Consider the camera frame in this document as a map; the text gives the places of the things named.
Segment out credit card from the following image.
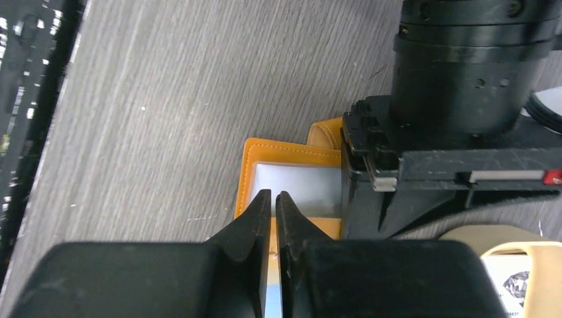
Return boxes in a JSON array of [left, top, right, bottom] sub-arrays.
[[481, 254, 532, 317]]

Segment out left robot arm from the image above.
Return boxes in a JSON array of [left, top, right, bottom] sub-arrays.
[[340, 1, 561, 239]]

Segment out beige oval tray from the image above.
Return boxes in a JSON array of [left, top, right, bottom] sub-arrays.
[[441, 225, 561, 317]]

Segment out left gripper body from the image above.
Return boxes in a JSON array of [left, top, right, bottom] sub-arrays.
[[340, 95, 561, 239]]

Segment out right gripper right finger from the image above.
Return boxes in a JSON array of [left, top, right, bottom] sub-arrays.
[[276, 191, 506, 317]]

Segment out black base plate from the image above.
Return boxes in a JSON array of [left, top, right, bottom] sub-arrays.
[[1, 0, 88, 278]]

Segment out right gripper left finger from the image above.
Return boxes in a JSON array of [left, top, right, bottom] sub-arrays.
[[11, 189, 271, 317]]

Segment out orange leather card holder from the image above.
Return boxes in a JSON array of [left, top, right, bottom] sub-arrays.
[[233, 116, 345, 260]]

